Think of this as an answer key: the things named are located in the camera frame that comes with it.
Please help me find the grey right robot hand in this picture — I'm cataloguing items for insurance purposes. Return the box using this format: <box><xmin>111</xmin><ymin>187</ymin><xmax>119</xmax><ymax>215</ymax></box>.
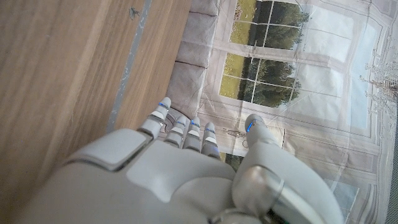
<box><xmin>12</xmin><ymin>96</ymin><xmax>345</xmax><ymax>224</ymax></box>

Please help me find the printed window scene backdrop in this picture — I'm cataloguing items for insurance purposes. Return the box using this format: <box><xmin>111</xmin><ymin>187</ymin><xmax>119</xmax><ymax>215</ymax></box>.
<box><xmin>165</xmin><ymin>0</ymin><xmax>398</xmax><ymax>224</ymax></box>

